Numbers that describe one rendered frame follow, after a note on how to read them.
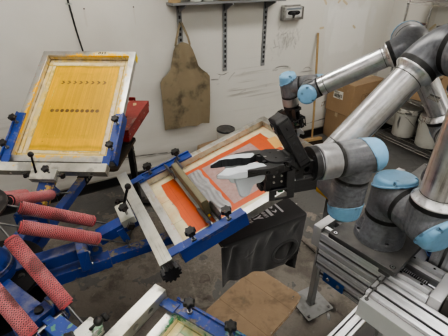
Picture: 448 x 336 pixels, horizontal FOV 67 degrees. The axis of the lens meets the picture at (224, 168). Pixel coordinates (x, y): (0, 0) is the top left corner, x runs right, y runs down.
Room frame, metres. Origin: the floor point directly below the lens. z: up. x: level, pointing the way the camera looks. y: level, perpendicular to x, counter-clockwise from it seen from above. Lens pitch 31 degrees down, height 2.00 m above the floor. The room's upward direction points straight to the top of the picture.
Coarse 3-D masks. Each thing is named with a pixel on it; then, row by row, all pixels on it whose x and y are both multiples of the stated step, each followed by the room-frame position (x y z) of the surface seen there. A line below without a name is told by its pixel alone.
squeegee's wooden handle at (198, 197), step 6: (174, 168) 1.38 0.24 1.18; (180, 168) 1.37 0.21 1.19; (180, 174) 1.32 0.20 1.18; (180, 180) 1.34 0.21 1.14; (186, 180) 1.27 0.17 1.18; (186, 186) 1.26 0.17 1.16; (192, 186) 1.22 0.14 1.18; (192, 192) 1.18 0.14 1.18; (198, 192) 1.17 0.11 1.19; (198, 198) 1.13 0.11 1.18; (204, 198) 1.13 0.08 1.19; (198, 204) 1.16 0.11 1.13; (204, 204) 1.11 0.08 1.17; (204, 210) 1.11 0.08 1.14; (210, 210) 1.12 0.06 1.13
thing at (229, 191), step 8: (224, 184) 1.33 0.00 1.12; (232, 184) 1.31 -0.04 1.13; (256, 184) 1.28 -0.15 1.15; (224, 192) 1.27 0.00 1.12; (232, 192) 1.26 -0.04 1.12; (256, 192) 1.23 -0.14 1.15; (264, 192) 1.22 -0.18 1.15; (232, 200) 1.21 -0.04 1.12; (240, 200) 1.20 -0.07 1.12; (248, 200) 1.19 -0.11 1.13; (184, 208) 1.22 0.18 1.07; (192, 208) 1.21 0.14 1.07; (232, 208) 1.16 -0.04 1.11; (184, 216) 1.17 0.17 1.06; (192, 216) 1.16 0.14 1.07; (200, 216) 1.15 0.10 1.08; (192, 224) 1.11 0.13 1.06; (200, 224) 1.10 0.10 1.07
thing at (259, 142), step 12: (240, 144) 1.63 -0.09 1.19; (252, 144) 1.60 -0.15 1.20; (264, 144) 1.58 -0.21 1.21; (216, 156) 1.56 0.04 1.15; (204, 168) 1.48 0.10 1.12; (216, 168) 1.46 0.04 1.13; (216, 180) 1.37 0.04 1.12; (168, 192) 1.35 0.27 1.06; (180, 192) 1.33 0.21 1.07; (180, 204) 1.25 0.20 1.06
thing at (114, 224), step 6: (132, 210) 1.17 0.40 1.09; (114, 222) 1.11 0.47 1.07; (120, 222) 1.11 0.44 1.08; (138, 222) 1.12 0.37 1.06; (102, 228) 1.09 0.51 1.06; (108, 228) 1.09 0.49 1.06; (114, 228) 1.08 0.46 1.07; (120, 228) 1.09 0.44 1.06; (126, 228) 1.10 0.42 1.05; (102, 234) 1.06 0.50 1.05; (108, 234) 1.06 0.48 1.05; (114, 234) 1.07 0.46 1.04
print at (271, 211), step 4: (276, 204) 1.40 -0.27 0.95; (268, 208) 1.37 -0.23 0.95; (272, 208) 1.37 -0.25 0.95; (276, 208) 1.37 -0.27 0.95; (280, 208) 1.37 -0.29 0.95; (264, 212) 1.34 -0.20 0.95; (268, 212) 1.34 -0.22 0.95; (272, 212) 1.34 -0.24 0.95; (276, 212) 1.34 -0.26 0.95; (280, 212) 1.34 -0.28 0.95; (256, 216) 1.30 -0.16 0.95; (260, 216) 1.30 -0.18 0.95; (264, 216) 1.30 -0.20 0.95; (268, 216) 1.30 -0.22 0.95; (252, 220) 1.27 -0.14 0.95; (256, 220) 1.27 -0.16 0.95
